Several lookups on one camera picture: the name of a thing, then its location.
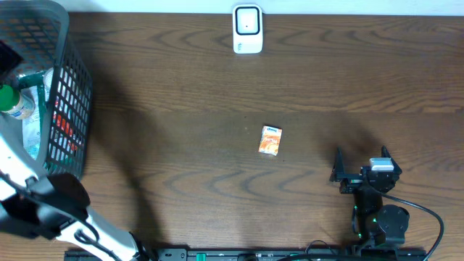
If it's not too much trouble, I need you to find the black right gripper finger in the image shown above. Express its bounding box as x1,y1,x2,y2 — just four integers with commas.
381,146,392,159
332,147,345,175

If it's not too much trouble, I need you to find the orange tissue pack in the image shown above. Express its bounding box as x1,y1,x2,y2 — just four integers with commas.
258,125,283,156

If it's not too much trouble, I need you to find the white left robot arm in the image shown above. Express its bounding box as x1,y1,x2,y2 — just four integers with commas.
1,136,158,260

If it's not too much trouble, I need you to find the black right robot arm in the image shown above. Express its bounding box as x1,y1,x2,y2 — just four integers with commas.
330,146,410,248

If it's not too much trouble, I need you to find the white barcode scanner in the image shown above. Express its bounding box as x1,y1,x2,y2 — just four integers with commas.
232,4,264,54

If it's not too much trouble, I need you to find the red white package in basket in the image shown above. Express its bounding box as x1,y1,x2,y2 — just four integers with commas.
52,112,78,154

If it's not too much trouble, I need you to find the grey plastic basket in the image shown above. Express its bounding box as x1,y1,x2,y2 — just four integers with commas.
1,1,93,178

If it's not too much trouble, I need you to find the green white package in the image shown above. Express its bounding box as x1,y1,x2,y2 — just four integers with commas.
19,69,53,160

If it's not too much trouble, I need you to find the green cap bottle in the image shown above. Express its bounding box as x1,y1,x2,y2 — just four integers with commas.
1,85,36,120

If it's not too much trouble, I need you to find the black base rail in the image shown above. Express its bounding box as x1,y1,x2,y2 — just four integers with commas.
64,248,428,261

